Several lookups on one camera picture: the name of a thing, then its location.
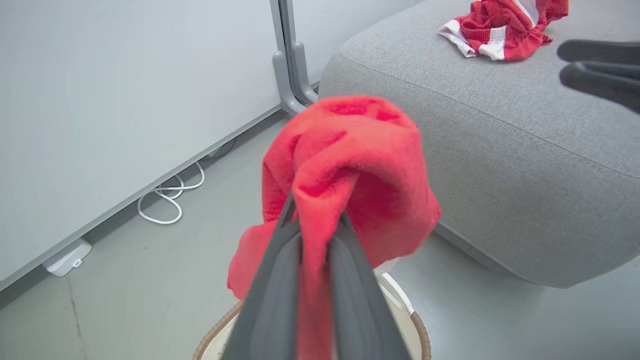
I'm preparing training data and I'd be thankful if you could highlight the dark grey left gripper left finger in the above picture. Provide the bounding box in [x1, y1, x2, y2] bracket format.
[220, 191, 304, 360]

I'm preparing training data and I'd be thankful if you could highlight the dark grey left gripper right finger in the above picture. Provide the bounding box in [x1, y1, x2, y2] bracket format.
[326, 211, 414, 360]

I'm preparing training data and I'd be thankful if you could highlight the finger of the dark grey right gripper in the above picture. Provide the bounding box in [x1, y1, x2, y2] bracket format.
[559, 62, 640, 114]
[556, 39, 640, 66]

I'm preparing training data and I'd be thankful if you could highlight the red jersey with white trim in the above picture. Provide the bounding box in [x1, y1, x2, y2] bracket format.
[437, 0, 570, 62]

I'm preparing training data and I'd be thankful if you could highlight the plain red fleece garment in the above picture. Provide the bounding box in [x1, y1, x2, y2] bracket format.
[226, 95, 442, 360]

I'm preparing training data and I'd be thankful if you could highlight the grey fabric sofa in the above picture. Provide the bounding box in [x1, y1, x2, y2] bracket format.
[318, 0, 640, 289]

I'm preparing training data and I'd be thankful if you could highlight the white power adapter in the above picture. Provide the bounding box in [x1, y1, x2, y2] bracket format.
[42, 238, 93, 278]

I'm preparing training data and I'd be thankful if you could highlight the grey partition foot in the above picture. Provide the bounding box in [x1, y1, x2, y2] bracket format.
[271, 50, 308, 116]
[292, 41, 319, 105]

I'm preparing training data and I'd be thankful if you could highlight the wide white partition panel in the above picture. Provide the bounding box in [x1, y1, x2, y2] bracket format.
[0, 0, 301, 292]

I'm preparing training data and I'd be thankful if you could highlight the narrow white partition panel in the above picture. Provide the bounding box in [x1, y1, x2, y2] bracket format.
[287, 0, 426, 86]

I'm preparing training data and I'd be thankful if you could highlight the white looped cable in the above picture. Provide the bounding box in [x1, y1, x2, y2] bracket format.
[137, 161, 206, 225]

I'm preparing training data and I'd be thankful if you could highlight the black cable under partition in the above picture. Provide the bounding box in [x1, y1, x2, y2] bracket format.
[202, 139, 238, 161]

